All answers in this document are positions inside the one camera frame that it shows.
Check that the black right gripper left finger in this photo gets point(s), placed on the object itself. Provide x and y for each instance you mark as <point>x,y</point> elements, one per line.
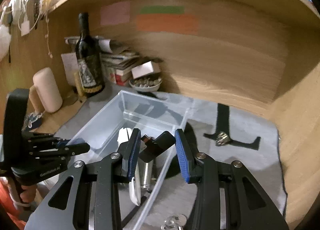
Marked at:
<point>125,149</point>

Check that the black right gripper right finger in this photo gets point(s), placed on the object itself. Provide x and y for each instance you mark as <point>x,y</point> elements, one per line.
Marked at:
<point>190,166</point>

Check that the black lighter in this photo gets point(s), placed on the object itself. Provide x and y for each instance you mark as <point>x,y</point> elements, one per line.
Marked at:
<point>156,146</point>

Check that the clear plastic organizer box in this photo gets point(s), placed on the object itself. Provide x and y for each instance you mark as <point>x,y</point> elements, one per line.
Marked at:
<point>99,121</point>

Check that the left human hand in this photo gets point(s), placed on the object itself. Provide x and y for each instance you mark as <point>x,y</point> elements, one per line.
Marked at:
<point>22,196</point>

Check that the grey felt mat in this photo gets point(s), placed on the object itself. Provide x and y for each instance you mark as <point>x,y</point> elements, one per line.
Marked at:
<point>258,151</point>

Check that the small metallic ornament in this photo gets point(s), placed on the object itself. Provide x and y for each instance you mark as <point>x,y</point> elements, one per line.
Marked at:
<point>222,139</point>

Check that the beige cylindrical speaker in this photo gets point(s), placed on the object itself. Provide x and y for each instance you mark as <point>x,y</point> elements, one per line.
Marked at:
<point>47,90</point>

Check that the bowl of stones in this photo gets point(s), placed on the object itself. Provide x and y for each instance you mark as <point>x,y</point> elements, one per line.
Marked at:
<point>146,84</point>

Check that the gold lip balm tube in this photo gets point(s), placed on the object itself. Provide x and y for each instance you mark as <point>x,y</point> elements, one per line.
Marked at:
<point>78,84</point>

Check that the stack of books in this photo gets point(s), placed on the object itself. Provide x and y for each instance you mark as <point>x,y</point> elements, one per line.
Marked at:
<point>117,61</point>

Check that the white small cardboard box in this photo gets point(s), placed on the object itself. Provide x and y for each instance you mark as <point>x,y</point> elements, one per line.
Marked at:
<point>145,69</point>

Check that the white handwritten paper note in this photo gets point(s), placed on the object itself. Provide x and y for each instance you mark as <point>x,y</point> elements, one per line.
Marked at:
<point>70,66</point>

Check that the dark elephant label wine bottle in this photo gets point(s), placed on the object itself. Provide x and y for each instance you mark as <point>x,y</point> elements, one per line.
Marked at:
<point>88,58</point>

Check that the pink sticky note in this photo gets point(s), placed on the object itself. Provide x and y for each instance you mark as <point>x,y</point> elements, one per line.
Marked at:
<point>114,14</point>

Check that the orange sticky note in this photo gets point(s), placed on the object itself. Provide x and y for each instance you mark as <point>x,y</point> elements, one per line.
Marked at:
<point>172,23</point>

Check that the green sticky note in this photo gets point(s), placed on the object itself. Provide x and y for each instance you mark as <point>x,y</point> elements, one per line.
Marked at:
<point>159,9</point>

